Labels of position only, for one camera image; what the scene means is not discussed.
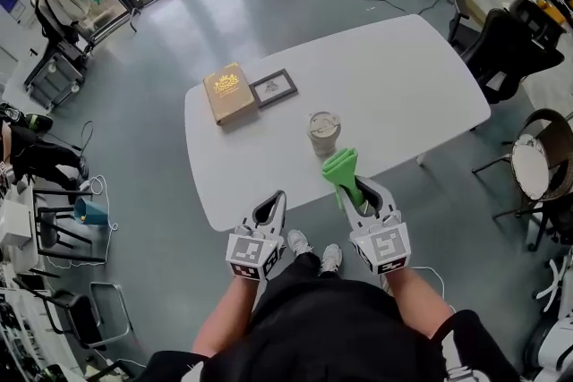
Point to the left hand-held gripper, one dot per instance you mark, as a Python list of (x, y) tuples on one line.
[(246, 252)]

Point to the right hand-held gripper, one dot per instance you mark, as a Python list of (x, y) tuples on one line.
[(385, 246)]

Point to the green cloth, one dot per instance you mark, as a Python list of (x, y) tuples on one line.
[(342, 172)]

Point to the beige lidded cup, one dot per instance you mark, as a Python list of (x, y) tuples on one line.
[(323, 132)]

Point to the person's right forearm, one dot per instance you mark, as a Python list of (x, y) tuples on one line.
[(421, 299)]

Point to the person's left forearm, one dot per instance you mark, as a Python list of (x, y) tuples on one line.
[(224, 317)]

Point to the person's left white shoe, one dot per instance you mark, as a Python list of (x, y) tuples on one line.
[(299, 242)]

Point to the person's white shoe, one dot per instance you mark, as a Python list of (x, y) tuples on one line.
[(299, 242), (331, 259)]

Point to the person's right white shoe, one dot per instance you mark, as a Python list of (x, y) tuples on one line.
[(331, 259)]

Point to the person's black clothing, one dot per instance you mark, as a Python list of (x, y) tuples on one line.
[(336, 326)]

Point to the brown gold-printed book box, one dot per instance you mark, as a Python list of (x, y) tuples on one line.
[(230, 94)]

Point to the white round seat cushion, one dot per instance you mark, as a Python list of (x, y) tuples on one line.
[(530, 167)]

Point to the teal bucket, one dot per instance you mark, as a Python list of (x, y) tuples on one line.
[(91, 211)]

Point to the black office chair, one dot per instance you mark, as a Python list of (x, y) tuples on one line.
[(537, 20), (488, 53)]

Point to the white chair base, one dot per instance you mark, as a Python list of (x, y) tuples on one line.
[(555, 282)]

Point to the brown wicker chair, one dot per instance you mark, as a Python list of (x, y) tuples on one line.
[(559, 134)]

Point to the black stool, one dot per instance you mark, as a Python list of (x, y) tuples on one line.
[(48, 232)]

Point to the grey wheeled cart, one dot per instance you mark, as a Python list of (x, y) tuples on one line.
[(53, 76)]

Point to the clothes rack with bags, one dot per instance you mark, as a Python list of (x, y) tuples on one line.
[(62, 0)]

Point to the black picture frame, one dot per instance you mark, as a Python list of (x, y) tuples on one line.
[(273, 88)]

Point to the black metal-frame chair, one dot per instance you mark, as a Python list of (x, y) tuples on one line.
[(74, 304)]

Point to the blue wall sign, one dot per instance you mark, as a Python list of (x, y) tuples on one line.
[(11, 2)]

